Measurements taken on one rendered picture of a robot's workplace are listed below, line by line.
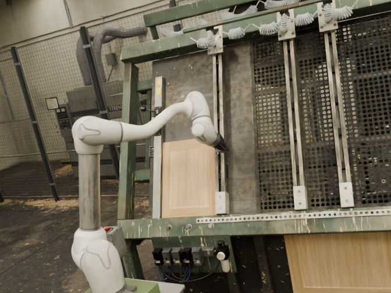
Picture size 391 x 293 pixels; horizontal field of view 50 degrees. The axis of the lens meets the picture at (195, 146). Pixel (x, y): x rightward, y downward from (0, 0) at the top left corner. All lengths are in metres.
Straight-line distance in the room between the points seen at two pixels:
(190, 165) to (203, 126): 0.56
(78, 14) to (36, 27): 1.29
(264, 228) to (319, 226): 0.29
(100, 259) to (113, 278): 0.11
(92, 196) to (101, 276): 0.38
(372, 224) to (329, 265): 0.50
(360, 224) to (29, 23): 9.16
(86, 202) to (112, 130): 0.40
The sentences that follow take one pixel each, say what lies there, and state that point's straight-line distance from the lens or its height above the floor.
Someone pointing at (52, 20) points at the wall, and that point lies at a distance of 9.97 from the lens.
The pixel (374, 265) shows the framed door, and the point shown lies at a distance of 2.67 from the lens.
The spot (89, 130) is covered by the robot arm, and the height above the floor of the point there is 1.59.
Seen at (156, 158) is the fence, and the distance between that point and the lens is 2.69.
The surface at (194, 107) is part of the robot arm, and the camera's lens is 2.16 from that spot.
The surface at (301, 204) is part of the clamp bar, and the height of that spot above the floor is 0.94.
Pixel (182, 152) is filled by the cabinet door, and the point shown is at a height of 1.24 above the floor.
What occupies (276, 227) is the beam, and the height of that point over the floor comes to 0.83.
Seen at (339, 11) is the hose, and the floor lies 1.89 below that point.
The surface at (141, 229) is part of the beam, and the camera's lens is 2.65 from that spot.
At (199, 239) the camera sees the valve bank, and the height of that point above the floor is 0.78.
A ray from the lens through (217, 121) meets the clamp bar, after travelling 2.56.
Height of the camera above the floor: 1.82
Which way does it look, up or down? 12 degrees down
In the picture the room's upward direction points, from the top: 12 degrees counter-clockwise
